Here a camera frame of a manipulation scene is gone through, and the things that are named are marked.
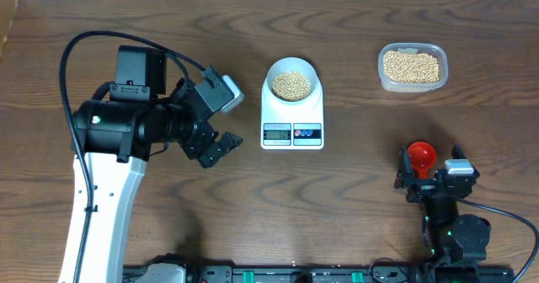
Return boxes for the white digital kitchen scale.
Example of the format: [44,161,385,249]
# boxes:
[260,75,325,150]

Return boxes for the red measuring scoop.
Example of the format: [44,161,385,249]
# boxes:
[407,141,437,179]

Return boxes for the black cable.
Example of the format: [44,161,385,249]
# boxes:
[58,30,207,283]
[454,196,539,283]

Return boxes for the right black cable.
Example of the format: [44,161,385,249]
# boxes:
[454,196,539,283]

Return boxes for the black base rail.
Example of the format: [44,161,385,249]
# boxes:
[120,254,515,283]

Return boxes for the left black cable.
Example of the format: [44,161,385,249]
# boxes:
[58,30,207,283]

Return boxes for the pile of soybeans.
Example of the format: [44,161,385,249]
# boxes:
[382,51,440,83]

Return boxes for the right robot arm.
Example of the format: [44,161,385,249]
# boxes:
[394,145,491,282]

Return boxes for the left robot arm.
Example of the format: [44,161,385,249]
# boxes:
[59,45,243,282]

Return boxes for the soybeans in grey bowl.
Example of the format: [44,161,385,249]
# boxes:
[271,71,311,102]

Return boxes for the grey round bowl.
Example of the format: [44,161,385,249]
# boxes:
[263,57,322,104]

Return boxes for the clear plastic container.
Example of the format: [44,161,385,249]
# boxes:
[378,42,449,93]

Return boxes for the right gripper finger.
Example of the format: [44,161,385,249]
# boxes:
[395,147,414,186]
[451,145,470,162]

